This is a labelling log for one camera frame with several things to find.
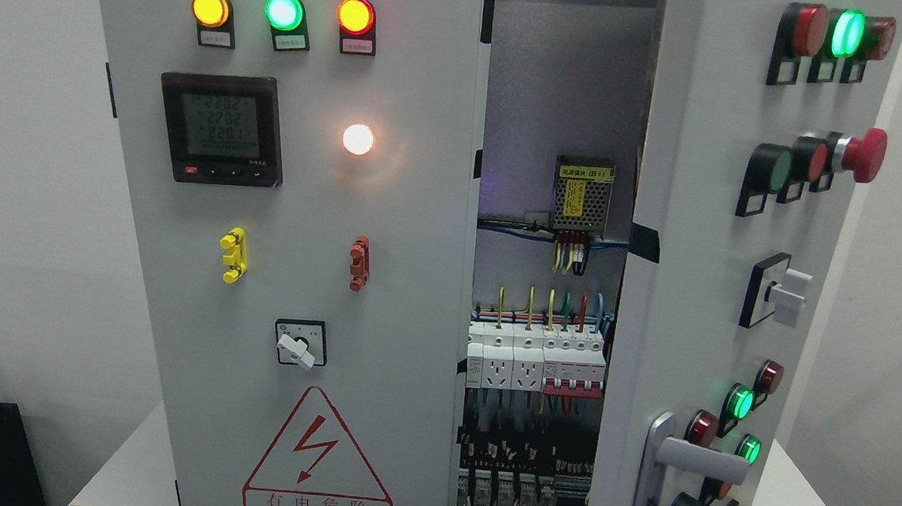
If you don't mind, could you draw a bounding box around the white selector switch right door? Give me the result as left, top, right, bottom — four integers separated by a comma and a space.
737, 253, 813, 329

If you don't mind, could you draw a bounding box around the black digital power meter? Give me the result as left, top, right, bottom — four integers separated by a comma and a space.
161, 71, 282, 188

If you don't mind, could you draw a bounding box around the white socket breaker row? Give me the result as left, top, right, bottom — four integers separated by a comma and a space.
465, 322, 545, 392

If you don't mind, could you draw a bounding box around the lower relay terminal row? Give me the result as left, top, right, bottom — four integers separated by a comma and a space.
456, 427, 596, 506

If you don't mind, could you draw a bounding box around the metal mesh power supply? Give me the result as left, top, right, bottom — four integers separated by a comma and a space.
550, 155, 615, 235

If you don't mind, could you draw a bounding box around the yellow indicator lamp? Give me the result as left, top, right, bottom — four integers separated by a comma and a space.
191, 0, 235, 49

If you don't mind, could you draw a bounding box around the grey cabinet door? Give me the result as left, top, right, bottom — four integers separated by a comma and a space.
100, 0, 489, 506
607, 0, 902, 506

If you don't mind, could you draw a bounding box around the red terminal post block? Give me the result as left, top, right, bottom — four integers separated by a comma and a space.
349, 235, 371, 292

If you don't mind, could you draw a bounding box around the yellow terminal post block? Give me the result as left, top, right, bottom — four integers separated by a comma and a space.
219, 226, 248, 284

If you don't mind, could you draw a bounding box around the red indicator lamp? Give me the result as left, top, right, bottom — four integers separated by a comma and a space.
337, 0, 377, 56

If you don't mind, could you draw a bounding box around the red handle circuit breaker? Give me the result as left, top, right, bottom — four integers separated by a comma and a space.
542, 326, 607, 399

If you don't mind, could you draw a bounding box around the red high voltage warning sticker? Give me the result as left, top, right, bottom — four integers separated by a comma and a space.
242, 386, 393, 506

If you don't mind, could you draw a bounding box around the red emergency stop button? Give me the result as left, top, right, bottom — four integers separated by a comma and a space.
805, 127, 888, 192

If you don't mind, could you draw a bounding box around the silver door lever handle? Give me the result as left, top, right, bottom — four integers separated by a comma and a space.
632, 412, 749, 506

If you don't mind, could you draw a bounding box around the white glowing indicator lamp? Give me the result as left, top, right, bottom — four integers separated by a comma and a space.
341, 124, 375, 156

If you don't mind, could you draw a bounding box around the grey electrical cabinet body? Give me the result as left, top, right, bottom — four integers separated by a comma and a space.
454, 0, 657, 506

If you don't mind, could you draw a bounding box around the green indicator lamp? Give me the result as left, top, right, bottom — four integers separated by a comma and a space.
264, 0, 310, 51

